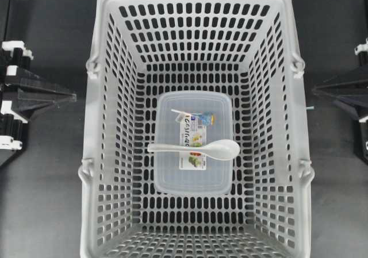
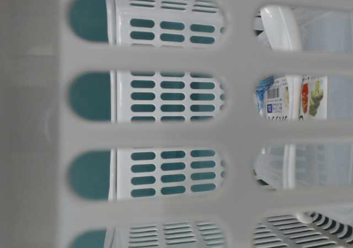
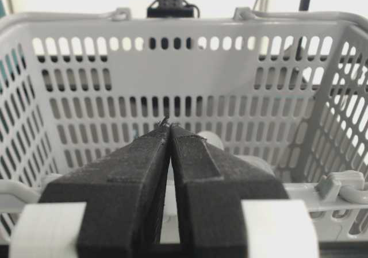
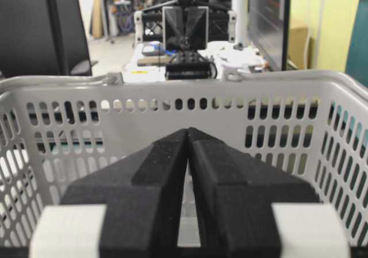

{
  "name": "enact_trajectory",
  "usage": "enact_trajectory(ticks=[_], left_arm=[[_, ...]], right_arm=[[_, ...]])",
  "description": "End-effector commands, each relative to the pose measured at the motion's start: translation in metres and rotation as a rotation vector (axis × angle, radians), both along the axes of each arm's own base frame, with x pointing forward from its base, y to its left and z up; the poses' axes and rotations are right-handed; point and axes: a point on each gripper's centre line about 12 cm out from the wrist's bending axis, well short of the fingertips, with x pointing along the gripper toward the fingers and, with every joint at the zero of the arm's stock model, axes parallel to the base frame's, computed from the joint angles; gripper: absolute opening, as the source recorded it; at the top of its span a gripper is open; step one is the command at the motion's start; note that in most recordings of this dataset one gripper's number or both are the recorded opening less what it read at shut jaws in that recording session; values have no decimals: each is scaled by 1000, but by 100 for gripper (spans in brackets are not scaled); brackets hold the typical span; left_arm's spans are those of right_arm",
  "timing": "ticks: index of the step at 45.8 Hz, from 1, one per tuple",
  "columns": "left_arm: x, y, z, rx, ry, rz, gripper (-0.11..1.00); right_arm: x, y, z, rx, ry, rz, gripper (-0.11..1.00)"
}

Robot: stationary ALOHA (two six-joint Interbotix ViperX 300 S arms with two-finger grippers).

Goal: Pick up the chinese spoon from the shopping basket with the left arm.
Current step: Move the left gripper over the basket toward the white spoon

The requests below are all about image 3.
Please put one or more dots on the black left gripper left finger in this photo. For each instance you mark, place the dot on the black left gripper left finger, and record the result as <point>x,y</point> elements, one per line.
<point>124,194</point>

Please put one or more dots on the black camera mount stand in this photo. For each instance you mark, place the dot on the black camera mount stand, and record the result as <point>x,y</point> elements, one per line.
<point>172,9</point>

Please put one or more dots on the grey plastic shopping basket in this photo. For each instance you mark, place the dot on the grey plastic shopping basket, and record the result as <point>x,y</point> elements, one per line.
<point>289,88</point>

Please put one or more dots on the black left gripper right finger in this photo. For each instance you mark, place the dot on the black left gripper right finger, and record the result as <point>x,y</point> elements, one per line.
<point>210,185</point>

